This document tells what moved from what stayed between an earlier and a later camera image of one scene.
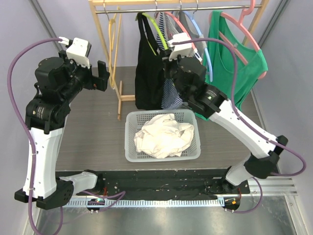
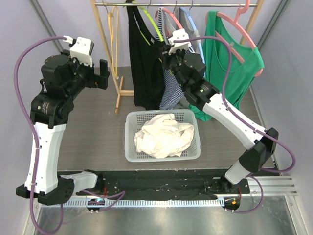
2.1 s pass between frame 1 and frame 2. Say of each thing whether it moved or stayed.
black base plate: stayed
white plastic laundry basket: stayed
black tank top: moved
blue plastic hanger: moved
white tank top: stayed
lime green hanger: moved
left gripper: stayed
